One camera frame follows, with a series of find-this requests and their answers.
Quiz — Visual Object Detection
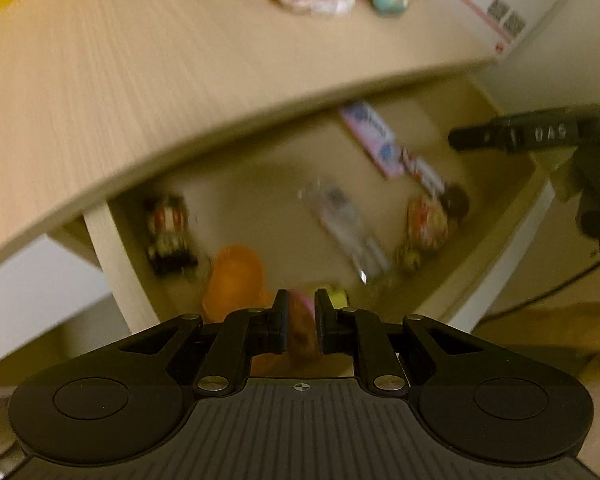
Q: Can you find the pink box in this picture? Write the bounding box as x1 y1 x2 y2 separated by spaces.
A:
340 101 407 181

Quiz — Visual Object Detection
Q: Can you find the light wooden drawer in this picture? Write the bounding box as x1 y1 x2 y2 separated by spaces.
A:
82 72 557 376

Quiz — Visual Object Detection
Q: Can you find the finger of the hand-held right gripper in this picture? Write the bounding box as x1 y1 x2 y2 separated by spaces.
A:
449 114 587 154

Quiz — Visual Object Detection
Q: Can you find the red white packet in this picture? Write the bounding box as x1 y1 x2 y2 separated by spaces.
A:
400 147 446 196

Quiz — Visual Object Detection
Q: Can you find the dark round toy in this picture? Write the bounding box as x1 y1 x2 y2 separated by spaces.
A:
440 184 472 222

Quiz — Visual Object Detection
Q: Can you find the long clear plastic packet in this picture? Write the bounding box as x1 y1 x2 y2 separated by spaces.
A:
300 179 394 285

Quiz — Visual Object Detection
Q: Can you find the yellow toy with pink frill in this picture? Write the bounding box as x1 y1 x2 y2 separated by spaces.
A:
286 285 353 361

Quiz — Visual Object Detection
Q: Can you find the round red yellow toy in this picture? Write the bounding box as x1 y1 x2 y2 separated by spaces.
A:
406 195 451 252

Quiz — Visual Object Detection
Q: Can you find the dark-haired red white figurine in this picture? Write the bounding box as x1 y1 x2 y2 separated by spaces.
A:
144 194 199 276

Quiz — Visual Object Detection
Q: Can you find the orange toy piece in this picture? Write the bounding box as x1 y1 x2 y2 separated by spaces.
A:
201 244 269 322

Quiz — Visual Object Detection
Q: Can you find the small yellow-green ball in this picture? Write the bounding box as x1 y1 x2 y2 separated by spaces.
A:
397 245 424 274

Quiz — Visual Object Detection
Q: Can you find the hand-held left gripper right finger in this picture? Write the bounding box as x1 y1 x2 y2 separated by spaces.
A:
314 288 483 397

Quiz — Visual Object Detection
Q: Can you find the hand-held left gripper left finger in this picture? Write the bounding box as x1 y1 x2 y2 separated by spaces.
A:
120 289 290 397

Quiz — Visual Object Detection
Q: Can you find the black cable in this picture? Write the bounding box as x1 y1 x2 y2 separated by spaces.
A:
480 259 600 322

